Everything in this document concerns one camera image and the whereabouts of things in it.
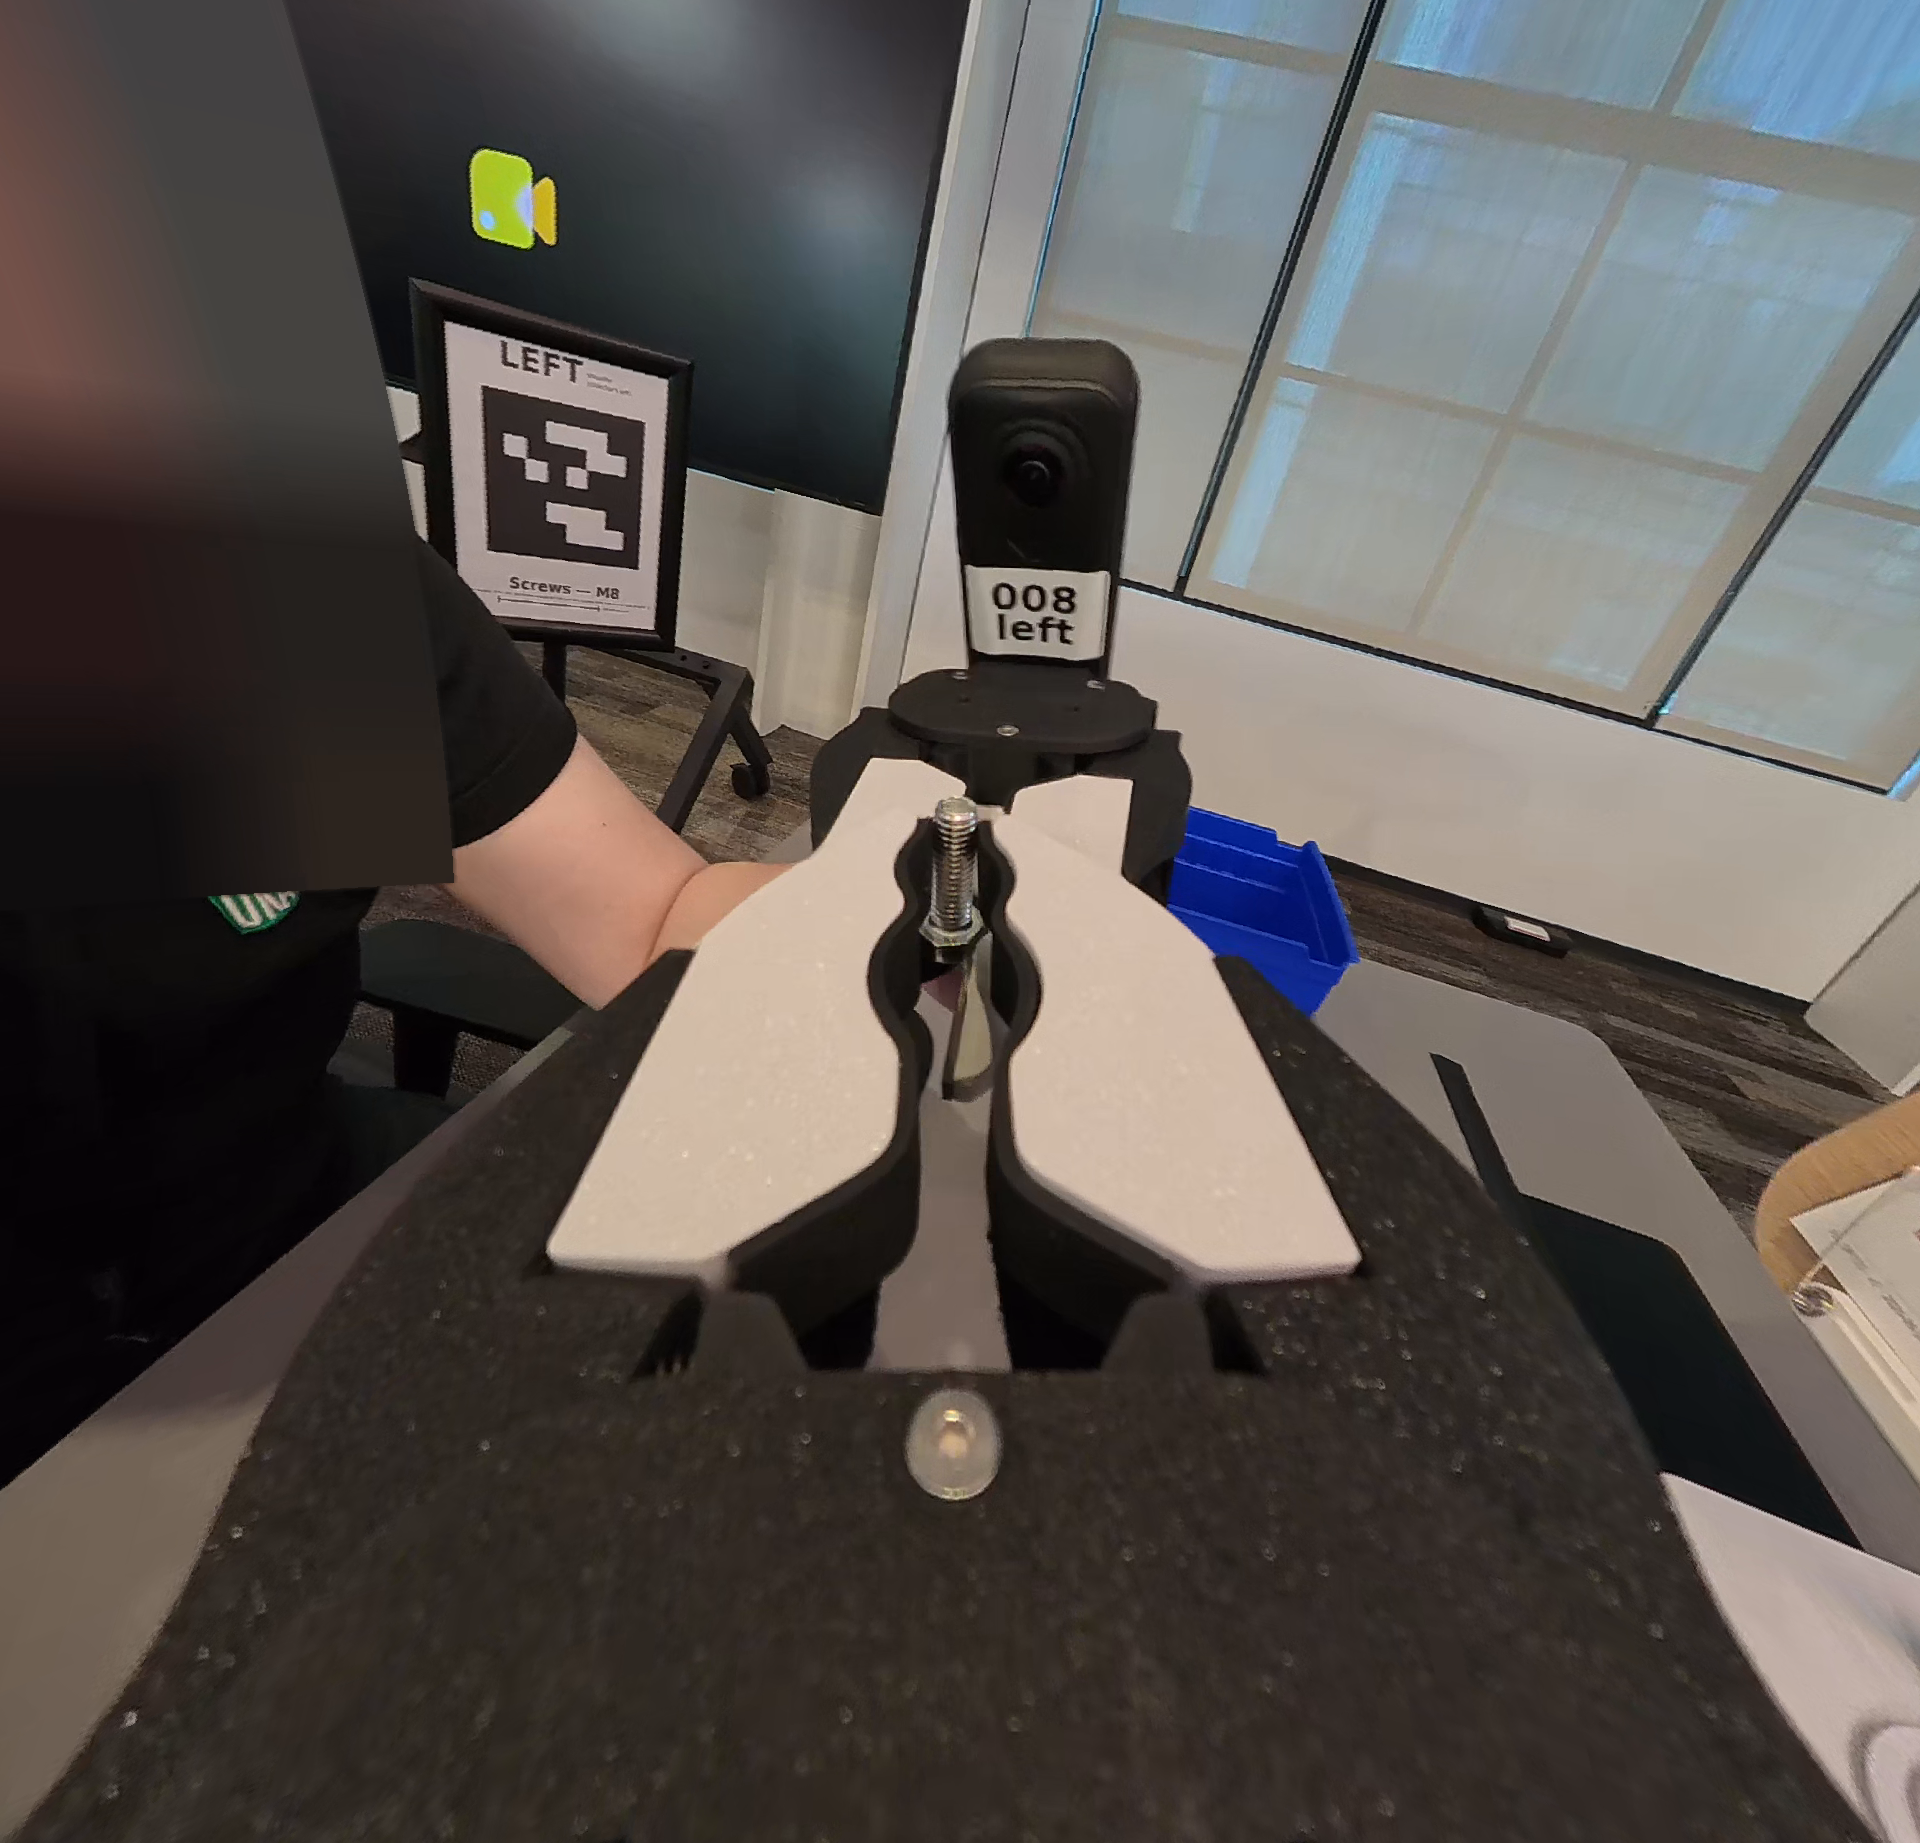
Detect black rolling stand base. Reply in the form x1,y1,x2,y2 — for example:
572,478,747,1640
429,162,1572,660
540,643,775,827

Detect blue plastic bin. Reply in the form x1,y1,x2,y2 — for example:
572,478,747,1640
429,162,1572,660
1166,806,1359,1021

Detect black framed marker sign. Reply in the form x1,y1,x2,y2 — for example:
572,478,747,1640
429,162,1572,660
407,282,696,656

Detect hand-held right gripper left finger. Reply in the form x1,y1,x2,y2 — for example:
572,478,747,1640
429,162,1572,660
545,815,918,1297

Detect black chair armrest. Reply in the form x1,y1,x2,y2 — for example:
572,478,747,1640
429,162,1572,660
360,919,602,1098

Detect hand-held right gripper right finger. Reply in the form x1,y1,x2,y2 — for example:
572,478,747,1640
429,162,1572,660
989,821,1366,1299

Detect silver hex bolt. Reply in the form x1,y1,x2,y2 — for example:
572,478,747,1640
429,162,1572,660
930,797,983,934

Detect large black wall screen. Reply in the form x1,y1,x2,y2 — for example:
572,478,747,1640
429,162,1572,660
262,0,994,521

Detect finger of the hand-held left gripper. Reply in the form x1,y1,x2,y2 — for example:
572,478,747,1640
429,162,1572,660
947,778,1173,1098
816,755,963,864

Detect white framed glass door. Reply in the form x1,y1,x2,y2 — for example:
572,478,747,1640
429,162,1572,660
862,0,1920,1007

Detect wooden instruction board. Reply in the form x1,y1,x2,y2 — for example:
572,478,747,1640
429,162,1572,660
1751,1120,1920,1446

